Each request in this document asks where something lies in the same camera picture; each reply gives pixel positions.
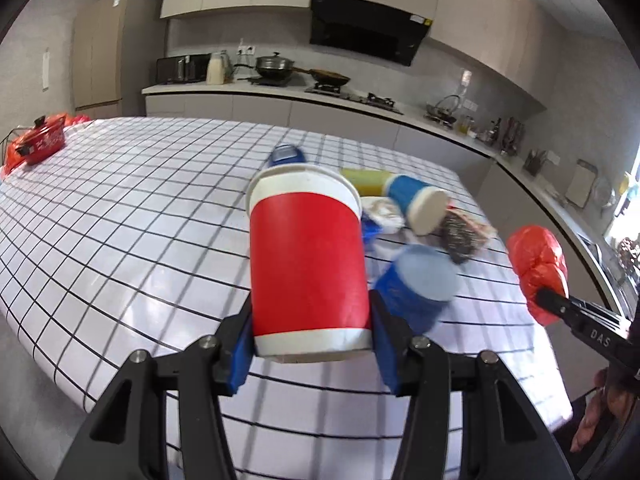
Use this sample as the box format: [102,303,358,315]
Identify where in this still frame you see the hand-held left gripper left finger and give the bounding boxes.
[54,297,256,480]

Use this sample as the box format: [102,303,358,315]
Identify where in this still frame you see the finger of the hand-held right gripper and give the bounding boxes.
[534,286,633,366]

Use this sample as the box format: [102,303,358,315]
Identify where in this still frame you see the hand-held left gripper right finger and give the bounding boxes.
[369,289,576,480]

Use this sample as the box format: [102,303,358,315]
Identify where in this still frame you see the red plastic bag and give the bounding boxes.
[506,225,570,326]

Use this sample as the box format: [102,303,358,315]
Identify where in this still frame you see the red paper cup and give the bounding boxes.
[246,164,375,365]

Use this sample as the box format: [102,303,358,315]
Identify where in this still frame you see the blue paper cup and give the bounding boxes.
[384,174,450,237]
[372,244,460,336]

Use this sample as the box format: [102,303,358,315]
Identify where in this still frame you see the blue drink can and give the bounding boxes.
[267,144,307,167]

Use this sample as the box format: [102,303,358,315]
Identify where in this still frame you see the person's right hand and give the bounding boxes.
[570,365,636,453]

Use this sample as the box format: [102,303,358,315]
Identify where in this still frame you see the metal strainer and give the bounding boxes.
[590,176,618,210]

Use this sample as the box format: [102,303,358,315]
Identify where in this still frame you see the white cutting board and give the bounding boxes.
[565,159,598,208]

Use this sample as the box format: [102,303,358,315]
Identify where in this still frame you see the dark snack wrapper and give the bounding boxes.
[434,207,498,265]

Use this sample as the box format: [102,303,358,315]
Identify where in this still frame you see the crumpled white tissue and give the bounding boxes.
[361,196,405,235]

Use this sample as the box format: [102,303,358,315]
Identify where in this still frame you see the dark utensil holder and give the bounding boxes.
[522,149,548,177]

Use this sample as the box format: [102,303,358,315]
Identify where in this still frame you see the white black checkered tablecloth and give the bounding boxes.
[0,116,575,480]

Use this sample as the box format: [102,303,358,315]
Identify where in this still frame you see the yellow green sponge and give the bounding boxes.
[341,167,396,197]

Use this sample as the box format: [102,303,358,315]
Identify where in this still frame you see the knife block with utensils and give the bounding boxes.
[500,116,527,157]

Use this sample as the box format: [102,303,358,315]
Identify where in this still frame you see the steel kettle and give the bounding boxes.
[426,94,462,123]

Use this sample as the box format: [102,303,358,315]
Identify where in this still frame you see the black gas stove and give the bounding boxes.
[305,85,405,115]

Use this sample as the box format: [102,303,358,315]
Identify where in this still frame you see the black frying pan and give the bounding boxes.
[292,66,351,86]

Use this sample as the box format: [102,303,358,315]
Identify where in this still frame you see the red cooking pot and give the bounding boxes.
[11,114,68,167]

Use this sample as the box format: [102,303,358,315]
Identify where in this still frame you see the black microwave oven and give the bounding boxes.
[156,54,212,85]

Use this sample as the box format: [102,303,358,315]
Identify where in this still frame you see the steel pot with lid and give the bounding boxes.
[256,51,296,80]

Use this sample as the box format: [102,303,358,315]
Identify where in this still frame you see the beige refrigerator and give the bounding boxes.
[72,0,166,120]

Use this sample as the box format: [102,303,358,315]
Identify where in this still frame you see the black range hood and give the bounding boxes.
[310,0,433,67]

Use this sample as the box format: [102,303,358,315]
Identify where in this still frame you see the black power cable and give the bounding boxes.
[0,130,25,160]

